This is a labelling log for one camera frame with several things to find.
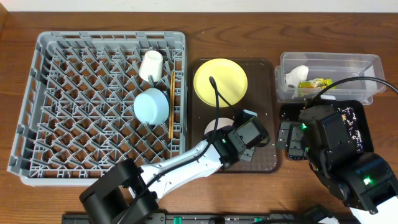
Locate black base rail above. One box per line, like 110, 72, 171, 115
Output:
61, 205, 361, 224

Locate spilled rice and nuts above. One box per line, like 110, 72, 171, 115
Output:
337, 107, 363, 151

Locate dark brown serving tray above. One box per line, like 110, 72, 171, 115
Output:
187, 58, 281, 174

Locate grey dishwasher rack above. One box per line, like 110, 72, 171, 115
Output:
7, 31, 188, 186

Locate clear plastic bin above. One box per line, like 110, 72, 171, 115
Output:
275, 52, 386, 105

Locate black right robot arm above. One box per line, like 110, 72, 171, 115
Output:
277, 100, 397, 223

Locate white plastic cup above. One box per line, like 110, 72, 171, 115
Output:
139, 50, 163, 82

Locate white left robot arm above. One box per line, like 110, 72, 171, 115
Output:
80, 129, 255, 223

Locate green pandan cake wrapper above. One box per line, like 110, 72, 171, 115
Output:
298, 78, 333, 89

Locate wooden chopsticks pair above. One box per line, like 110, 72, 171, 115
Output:
169, 71, 175, 141

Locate yellow plate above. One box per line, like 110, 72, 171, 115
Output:
193, 58, 248, 106

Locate white bowl with food residue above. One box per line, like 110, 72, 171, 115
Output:
204, 118, 234, 134

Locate white tissue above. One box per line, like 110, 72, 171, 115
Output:
285, 65, 309, 88

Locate light blue bowl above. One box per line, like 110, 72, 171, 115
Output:
133, 88, 170, 125

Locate black plastic bin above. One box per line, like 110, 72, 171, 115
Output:
279, 100, 374, 161

